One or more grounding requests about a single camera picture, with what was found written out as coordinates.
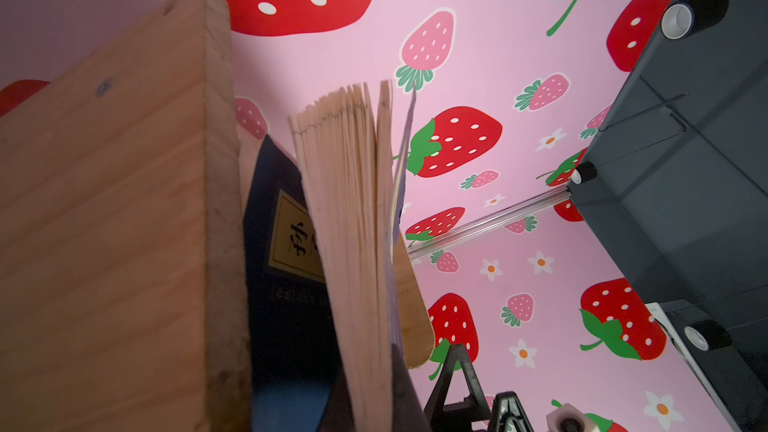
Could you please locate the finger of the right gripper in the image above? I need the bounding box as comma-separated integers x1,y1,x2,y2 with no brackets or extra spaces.
424,343,491,431
487,391,533,432

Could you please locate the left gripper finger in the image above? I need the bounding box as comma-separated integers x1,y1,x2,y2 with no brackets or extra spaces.
391,344,431,432

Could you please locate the blue book with figure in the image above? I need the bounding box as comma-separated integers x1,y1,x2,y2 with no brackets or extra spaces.
243,137,341,431

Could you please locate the dark purple book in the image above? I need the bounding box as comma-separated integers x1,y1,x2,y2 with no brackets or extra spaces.
289,80,400,431

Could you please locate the ceiling spot light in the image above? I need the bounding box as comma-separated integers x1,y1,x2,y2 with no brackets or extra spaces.
570,161,598,185
659,0,729,41
683,319,732,352

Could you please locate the wooden two-tier shelf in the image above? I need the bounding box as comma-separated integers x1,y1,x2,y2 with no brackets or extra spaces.
0,0,436,432

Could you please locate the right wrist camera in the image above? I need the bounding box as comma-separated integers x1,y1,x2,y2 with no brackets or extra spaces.
546,406,587,432

